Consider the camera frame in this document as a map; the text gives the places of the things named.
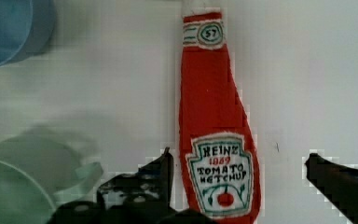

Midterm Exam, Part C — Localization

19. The green cup with handle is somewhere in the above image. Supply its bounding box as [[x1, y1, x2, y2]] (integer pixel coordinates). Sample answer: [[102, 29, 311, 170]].
[[0, 134, 103, 224]]

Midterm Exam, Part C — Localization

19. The blue bowl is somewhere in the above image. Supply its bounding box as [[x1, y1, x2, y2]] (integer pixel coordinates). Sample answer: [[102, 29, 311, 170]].
[[0, 0, 57, 66]]

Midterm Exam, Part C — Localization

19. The red felt ketchup bottle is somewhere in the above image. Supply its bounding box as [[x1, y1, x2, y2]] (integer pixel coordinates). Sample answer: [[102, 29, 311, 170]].
[[179, 0, 261, 224]]

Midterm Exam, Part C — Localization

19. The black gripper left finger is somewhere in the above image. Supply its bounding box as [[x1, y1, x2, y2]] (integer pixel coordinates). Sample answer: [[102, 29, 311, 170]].
[[47, 148, 217, 224]]

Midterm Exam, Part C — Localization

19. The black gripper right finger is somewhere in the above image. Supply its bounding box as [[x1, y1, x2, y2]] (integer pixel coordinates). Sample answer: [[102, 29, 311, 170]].
[[305, 153, 358, 224]]

